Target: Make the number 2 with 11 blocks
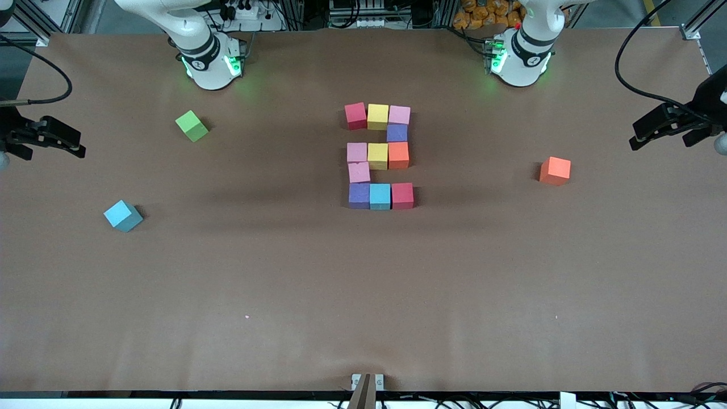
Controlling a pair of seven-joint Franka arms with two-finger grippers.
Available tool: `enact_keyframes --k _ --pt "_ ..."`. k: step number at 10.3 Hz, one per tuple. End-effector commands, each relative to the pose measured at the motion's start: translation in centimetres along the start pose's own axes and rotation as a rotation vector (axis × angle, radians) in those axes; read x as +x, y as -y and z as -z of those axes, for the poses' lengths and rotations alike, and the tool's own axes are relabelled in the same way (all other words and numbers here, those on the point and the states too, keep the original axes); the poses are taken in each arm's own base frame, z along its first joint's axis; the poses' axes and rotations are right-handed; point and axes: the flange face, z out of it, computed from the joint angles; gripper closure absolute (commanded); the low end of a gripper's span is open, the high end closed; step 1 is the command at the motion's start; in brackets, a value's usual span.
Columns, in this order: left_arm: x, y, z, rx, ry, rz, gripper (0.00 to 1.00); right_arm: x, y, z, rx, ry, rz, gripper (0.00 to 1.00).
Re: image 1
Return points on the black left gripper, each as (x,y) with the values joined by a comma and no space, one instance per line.
(706,103)

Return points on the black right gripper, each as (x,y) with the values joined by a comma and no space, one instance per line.
(8,128)

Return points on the orange foam cube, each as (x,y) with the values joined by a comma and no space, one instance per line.
(398,155)
(555,171)

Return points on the purple foam cube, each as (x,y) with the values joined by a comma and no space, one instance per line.
(359,196)
(397,133)

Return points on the red foam cube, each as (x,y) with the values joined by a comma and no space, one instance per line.
(356,116)
(402,196)

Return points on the yellow foam cube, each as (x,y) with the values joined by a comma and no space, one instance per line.
(377,156)
(377,116)

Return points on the cyan foam cube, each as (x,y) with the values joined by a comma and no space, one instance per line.
(380,196)
(122,216)

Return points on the notched pink foam cube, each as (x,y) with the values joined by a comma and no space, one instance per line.
(359,172)

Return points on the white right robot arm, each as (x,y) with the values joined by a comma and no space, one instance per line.
(187,34)

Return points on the green foam cube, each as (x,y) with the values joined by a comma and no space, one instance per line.
(192,126)

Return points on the orange snack bag pile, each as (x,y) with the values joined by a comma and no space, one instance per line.
(483,14)

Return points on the white power strip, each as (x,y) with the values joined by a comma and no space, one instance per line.
(253,14)

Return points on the grey electronics rack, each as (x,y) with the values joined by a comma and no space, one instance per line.
(363,11)

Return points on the brown paper table cover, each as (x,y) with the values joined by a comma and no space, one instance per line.
(363,284)

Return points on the aluminium frame post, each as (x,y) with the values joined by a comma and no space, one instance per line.
(692,31)
(41,40)

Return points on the silver camera mount bracket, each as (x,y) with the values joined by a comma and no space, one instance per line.
(367,382)

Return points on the brown camera pole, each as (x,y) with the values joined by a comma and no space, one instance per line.
(362,397)

